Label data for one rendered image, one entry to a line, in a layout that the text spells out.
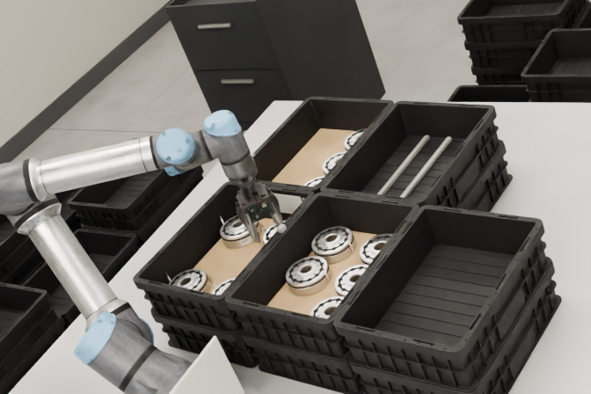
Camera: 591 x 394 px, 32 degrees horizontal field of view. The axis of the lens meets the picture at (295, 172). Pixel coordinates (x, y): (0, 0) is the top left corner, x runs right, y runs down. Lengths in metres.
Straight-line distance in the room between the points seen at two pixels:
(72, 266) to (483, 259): 0.91
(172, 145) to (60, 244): 0.38
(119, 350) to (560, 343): 0.92
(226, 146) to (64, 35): 3.70
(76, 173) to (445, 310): 0.83
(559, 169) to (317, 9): 1.67
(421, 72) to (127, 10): 2.16
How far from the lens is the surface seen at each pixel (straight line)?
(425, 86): 4.72
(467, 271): 2.26
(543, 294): 2.24
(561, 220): 2.55
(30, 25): 5.80
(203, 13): 3.97
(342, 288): 2.28
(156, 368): 2.18
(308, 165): 2.80
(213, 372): 2.19
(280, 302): 2.36
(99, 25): 6.14
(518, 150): 2.83
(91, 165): 2.23
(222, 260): 2.58
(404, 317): 2.20
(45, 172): 2.25
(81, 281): 2.36
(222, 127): 2.30
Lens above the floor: 2.25
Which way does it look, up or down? 31 degrees down
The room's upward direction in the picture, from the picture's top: 22 degrees counter-clockwise
